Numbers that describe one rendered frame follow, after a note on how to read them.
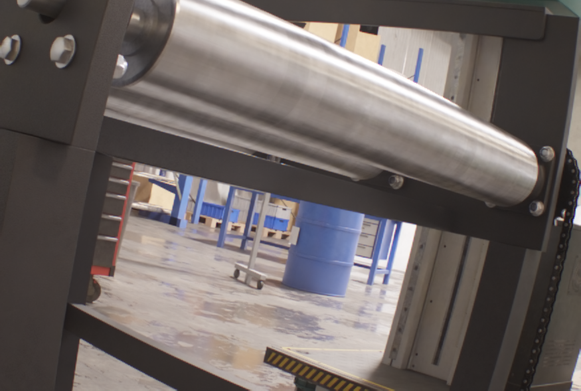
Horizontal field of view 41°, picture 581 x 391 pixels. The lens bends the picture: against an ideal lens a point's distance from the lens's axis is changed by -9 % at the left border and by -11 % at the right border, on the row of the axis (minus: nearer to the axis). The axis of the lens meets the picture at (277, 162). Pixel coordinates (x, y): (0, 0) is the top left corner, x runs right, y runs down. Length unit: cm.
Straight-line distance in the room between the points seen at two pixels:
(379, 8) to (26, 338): 115
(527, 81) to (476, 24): 15
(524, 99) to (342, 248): 579
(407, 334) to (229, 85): 173
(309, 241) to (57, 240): 652
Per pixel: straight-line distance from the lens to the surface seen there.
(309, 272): 713
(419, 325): 242
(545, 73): 143
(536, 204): 136
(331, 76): 84
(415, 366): 244
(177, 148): 94
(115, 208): 406
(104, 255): 407
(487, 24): 150
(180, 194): 1182
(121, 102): 106
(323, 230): 710
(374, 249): 922
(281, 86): 79
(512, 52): 147
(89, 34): 62
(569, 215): 143
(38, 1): 66
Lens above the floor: 74
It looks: 2 degrees up
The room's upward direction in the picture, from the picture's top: 13 degrees clockwise
